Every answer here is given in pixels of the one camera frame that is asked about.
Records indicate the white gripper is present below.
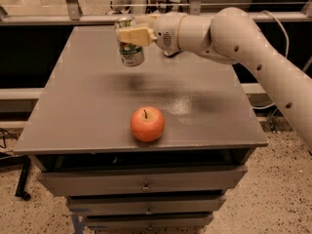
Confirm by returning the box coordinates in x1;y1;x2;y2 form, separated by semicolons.
116;13;185;52

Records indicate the green 7up can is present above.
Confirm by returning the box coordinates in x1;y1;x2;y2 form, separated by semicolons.
115;17;144;67

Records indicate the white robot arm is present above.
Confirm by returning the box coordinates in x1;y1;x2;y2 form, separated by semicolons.
116;7;312;149

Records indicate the blue silver can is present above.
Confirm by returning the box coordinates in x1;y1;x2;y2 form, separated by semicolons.
163;51;179;58

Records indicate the red apple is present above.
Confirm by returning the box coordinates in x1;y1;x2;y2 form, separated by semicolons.
130;106;165;142

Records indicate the grey drawer cabinet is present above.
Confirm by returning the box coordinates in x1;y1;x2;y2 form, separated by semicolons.
15;26;267;230

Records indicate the top grey drawer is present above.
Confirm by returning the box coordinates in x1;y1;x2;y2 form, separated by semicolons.
38;165;248;196

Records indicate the grey drawer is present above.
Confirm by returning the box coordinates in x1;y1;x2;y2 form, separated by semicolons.
38;165;248;196
67;194;225;215
86;213;214;230

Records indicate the middle grey drawer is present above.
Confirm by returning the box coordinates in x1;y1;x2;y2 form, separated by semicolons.
67;194;225;215

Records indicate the black stand leg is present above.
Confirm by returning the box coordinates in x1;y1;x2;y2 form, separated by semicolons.
16;156;31;201

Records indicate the bottom grey drawer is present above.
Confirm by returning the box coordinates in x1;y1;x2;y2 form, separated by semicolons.
86;213;214;230

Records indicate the white cable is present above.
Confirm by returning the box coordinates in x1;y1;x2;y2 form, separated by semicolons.
252;10;291;111

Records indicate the upper metal rail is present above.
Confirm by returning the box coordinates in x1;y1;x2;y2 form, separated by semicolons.
0;12;312;25

